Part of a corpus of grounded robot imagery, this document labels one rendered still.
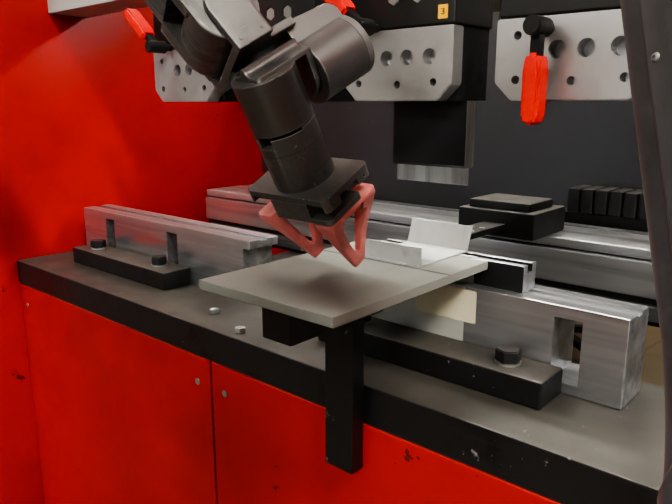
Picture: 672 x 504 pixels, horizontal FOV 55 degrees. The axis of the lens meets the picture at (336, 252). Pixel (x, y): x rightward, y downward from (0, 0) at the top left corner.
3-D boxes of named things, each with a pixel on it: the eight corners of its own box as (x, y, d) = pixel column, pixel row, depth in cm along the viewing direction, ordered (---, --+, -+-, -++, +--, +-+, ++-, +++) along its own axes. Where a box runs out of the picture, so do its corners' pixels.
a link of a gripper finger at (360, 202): (342, 234, 68) (312, 159, 63) (396, 245, 64) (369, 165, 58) (302, 275, 65) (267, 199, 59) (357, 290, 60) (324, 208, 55)
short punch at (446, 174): (392, 179, 80) (394, 101, 78) (402, 178, 82) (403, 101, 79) (463, 186, 74) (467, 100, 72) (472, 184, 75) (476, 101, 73)
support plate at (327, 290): (198, 289, 65) (198, 279, 65) (363, 246, 84) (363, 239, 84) (333, 329, 53) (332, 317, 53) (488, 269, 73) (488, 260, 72)
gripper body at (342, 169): (294, 168, 66) (267, 103, 61) (373, 177, 59) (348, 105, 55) (252, 205, 62) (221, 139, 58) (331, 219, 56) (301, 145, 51)
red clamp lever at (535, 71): (515, 125, 60) (522, 14, 58) (534, 124, 63) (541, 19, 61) (534, 125, 59) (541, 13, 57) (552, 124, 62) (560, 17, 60)
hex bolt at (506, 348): (489, 362, 68) (490, 348, 68) (502, 355, 70) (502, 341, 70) (513, 369, 66) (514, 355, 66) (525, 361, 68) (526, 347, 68)
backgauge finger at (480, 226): (398, 247, 86) (399, 210, 85) (492, 221, 105) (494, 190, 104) (478, 261, 79) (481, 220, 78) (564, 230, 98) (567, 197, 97)
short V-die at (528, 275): (377, 264, 83) (377, 241, 83) (391, 259, 86) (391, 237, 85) (522, 293, 71) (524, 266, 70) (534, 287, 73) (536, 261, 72)
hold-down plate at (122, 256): (73, 262, 124) (71, 246, 124) (99, 257, 128) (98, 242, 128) (163, 291, 105) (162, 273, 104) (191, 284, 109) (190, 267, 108)
